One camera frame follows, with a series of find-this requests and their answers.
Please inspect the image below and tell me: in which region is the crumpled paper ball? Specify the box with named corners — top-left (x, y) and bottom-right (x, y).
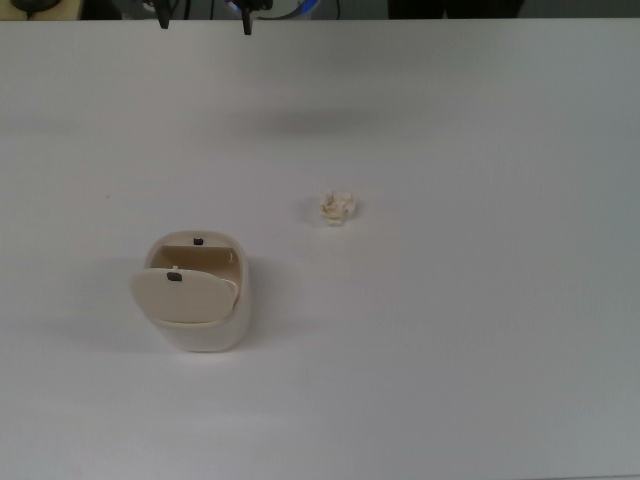
top-left (318, 189), bottom-right (362, 228)

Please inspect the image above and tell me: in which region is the small cream lidded bin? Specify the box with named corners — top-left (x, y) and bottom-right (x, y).
top-left (129, 229), bottom-right (252, 355)

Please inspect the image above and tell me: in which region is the beige background furniture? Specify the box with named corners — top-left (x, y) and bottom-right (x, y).
top-left (0, 0), bottom-right (82, 22)

